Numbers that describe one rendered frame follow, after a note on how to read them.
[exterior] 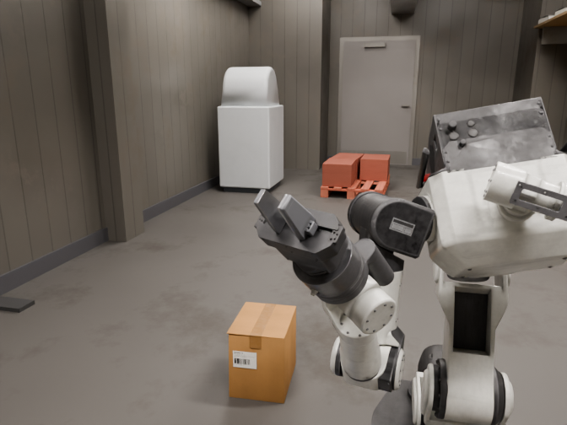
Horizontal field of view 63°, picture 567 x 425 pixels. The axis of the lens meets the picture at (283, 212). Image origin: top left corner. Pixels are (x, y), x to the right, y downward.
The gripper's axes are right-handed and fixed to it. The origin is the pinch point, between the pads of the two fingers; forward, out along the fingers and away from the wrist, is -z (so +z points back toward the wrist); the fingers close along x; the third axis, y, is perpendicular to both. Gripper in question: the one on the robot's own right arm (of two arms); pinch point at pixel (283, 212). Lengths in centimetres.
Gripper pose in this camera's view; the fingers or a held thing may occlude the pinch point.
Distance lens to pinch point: 55.0
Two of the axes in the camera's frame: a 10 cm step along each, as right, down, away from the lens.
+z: 4.6, 5.3, 7.1
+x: 7.6, 1.8, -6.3
